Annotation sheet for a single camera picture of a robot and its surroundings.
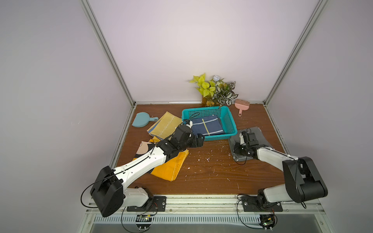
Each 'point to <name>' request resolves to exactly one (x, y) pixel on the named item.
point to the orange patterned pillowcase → (167, 170)
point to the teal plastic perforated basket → (229, 125)
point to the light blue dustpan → (142, 119)
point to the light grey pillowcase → (237, 140)
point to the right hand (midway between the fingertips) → (235, 147)
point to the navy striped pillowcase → (208, 125)
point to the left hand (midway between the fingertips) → (201, 137)
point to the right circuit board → (267, 221)
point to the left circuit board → (143, 221)
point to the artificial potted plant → (215, 92)
